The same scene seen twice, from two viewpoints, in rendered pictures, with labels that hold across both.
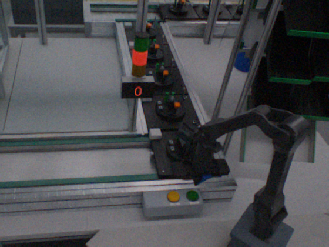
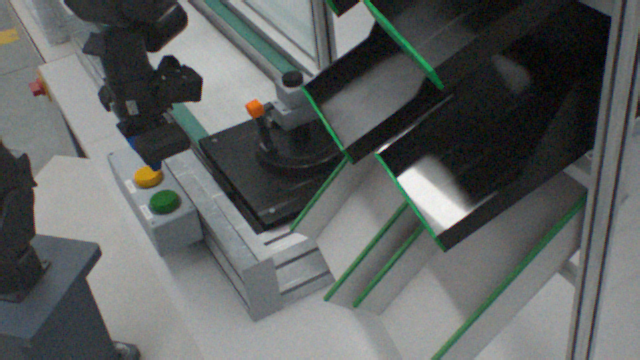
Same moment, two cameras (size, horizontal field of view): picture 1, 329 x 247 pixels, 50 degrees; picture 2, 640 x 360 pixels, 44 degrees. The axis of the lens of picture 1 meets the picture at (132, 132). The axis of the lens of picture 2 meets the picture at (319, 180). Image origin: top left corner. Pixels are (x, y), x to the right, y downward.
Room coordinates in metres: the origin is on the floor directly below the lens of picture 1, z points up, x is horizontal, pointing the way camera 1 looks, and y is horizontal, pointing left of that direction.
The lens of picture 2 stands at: (0.79, -1.14, 1.66)
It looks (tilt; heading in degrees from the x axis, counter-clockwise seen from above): 39 degrees down; 77
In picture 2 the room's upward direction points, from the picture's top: 8 degrees counter-clockwise
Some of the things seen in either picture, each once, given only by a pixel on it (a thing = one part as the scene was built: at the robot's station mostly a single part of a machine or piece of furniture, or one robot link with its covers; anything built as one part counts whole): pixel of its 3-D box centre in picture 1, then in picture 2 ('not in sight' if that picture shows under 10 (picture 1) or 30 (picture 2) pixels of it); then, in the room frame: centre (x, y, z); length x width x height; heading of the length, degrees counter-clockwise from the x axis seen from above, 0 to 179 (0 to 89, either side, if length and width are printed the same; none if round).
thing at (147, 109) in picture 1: (171, 103); not in sight; (1.25, -0.16, 1.01); 0.24 x 0.24 x 0.13; 11
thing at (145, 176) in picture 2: (173, 197); (148, 178); (0.77, -0.17, 0.96); 0.04 x 0.04 x 0.02
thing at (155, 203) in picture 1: (172, 202); (153, 194); (0.77, -0.17, 0.93); 0.21 x 0.07 x 0.06; 101
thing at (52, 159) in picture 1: (107, 160); (240, 90); (0.96, 0.09, 0.91); 0.84 x 0.28 x 0.10; 101
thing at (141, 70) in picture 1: (138, 67); not in sight; (1.07, 0.00, 1.28); 0.05 x 0.05 x 0.05
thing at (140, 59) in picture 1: (140, 55); not in sight; (1.07, 0.00, 1.33); 0.05 x 0.05 x 0.05
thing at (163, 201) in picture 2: (192, 196); (164, 203); (0.78, -0.24, 0.96); 0.04 x 0.04 x 0.02
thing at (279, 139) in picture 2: (183, 149); (301, 142); (0.99, -0.21, 0.98); 0.14 x 0.14 x 0.02
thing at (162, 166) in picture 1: (183, 152); (303, 153); (0.99, -0.21, 0.96); 0.24 x 0.24 x 0.02; 11
